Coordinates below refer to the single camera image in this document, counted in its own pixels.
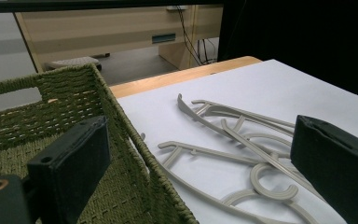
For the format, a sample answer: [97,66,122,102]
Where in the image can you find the black hanging cables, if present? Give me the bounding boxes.
[175,5,219,66]

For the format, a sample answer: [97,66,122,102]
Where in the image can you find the black horizontal frame bar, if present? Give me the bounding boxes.
[0,0,226,14]

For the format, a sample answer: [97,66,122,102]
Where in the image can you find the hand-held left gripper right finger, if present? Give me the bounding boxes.
[290,114,358,224]

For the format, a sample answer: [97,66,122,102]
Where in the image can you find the grey plastic clothes hanger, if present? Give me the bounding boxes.
[176,93,327,203]
[157,140,322,224]
[191,98,296,147]

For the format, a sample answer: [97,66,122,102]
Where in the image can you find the beige wooden desk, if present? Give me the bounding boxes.
[14,4,224,73]

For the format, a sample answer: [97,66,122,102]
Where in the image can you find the white table mat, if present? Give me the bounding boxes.
[117,59,358,224]

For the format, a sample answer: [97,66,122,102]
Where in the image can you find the green woven basket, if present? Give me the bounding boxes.
[0,63,200,224]

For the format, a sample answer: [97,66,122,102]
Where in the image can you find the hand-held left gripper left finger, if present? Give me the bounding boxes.
[27,115,112,224]

